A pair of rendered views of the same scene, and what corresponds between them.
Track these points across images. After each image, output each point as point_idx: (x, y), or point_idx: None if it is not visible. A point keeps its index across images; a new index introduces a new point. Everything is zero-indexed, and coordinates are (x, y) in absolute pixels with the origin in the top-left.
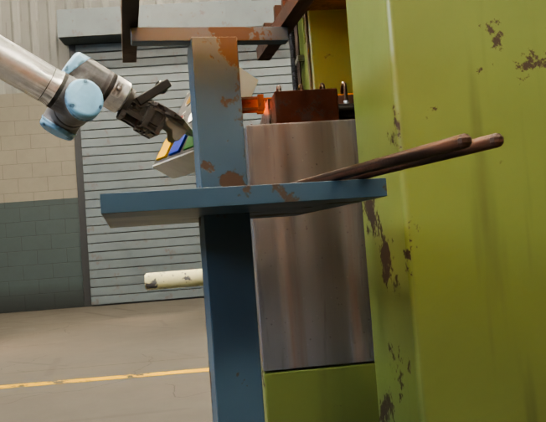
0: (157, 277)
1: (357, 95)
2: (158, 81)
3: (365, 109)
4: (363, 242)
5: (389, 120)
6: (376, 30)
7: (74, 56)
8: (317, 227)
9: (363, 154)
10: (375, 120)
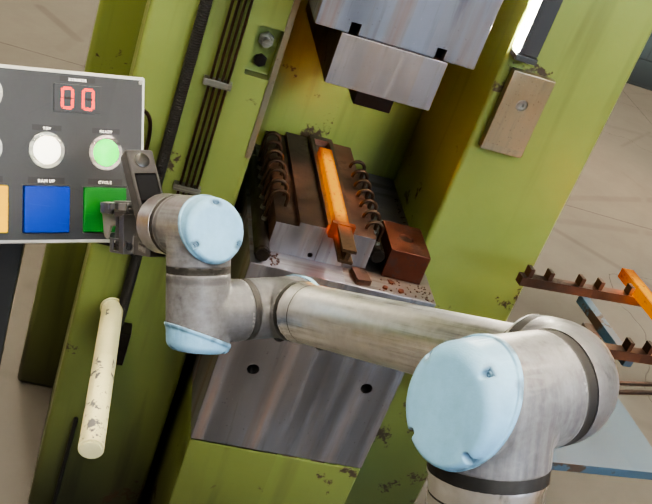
0: (105, 435)
1: (445, 244)
2: (147, 160)
3: (458, 262)
4: None
5: (507, 293)
6: (521, 234)
7: (240, 219)
8: None
9: (430, 285)
10: (477, 279)
